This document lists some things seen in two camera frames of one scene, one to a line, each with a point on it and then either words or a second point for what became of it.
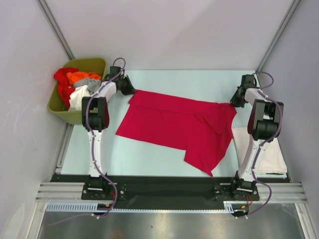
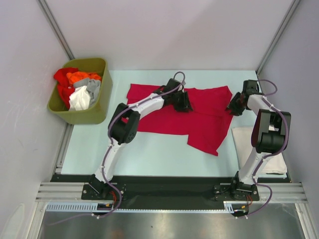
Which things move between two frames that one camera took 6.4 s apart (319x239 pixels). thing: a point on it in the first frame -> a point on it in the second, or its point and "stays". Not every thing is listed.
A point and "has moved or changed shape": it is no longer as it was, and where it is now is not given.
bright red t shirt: (65, 87) stays
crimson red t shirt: (203, 128) has moved or changed shape
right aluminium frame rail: (281, 192) stays
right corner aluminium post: (288, 17) stays
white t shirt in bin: (76, 97) stays
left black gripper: (130, 90) -> (185, 106)
